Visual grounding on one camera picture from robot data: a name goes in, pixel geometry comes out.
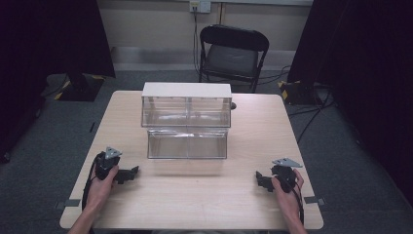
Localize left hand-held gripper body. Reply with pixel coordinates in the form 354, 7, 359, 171
94, 146, 124, 181

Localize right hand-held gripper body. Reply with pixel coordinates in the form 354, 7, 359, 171
271, 157, 304, 194

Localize person's left hand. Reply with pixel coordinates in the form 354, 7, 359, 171
85, 165, 120, 211

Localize person's right hand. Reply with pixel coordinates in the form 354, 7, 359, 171
271, 169, 306, 222

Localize grey tape strip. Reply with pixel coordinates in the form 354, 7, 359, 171
55, 198, 82, 211
303, 195, 327, 207

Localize clear plastic drawer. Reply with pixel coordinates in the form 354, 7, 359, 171
186, 128, 229, 160
147, 128, 189, 160

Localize black stand base striped tape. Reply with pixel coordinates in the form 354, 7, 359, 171
54, 72, 106, 102
277, 79, 322, 106

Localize clear drawer cabinet white top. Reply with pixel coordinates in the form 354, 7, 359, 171
140, 81, 234, 161

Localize black folding chair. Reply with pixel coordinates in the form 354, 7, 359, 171
198, 23, 271, 95

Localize black curtain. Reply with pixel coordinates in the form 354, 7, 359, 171
0, 0, 117, 164
286, 0, 413, 199

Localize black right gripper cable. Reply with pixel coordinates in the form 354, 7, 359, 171
292, 181, 306, 226

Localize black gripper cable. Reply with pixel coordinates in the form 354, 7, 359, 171
81, 152, 104, 211
292, 181, 306, 226

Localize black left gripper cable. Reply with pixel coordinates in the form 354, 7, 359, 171
81, 152, 104, 211

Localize black floor cables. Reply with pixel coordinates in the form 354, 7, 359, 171
259, 64, 337, 144

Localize black wall cable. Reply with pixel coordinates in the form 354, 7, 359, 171
193, 7, 201, 75

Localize white wall outlet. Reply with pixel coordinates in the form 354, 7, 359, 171
189, 0, 212, 15

